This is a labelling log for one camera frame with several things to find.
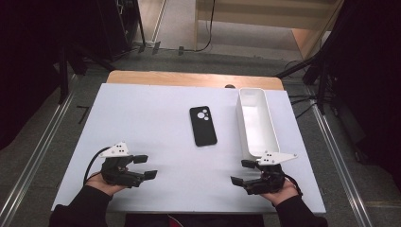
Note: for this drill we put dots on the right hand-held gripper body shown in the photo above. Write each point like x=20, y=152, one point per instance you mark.
x=268, y=183

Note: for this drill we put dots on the person's dark clothing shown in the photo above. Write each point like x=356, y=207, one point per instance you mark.
x=205, y=220

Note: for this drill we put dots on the white board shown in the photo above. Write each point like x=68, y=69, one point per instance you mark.
x=142, y=119

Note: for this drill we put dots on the black tape strip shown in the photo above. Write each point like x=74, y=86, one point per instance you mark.
x=181, y=50
x=156, y=48

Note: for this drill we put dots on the white plastic container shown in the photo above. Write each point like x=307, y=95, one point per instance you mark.
x=257, y=126

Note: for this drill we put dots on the dark curtain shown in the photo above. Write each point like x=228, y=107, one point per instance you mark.
x=372, y=78
x=25, y=63

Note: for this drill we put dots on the wooden table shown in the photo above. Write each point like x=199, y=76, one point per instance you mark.
x=189, y=78

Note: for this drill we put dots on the black phone case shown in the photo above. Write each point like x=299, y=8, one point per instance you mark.
x=205, y=132

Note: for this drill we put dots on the person's left hand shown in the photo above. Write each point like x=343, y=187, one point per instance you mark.
x=104, y=187

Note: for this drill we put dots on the light wooden furniture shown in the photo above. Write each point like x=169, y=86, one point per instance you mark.
x=252, y=15

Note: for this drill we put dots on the black metal stand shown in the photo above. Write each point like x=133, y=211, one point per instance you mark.
x=64, y=78
x=321, y=88

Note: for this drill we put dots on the metal floor rail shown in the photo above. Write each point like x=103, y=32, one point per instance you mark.
x=34, y=160
x=340, y=164

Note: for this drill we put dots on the yellow floor tape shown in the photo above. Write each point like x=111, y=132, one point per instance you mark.
x=383, y=204

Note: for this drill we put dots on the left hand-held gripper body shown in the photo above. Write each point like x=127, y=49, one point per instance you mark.
x=119, y=175

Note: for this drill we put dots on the black equipment cabinet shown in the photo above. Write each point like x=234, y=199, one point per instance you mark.
x=116, y=28

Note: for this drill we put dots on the small dark round knob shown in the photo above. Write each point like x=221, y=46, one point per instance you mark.
x=230, y=86

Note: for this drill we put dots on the person's right hand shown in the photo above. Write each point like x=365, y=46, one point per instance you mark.
x=280, y=197

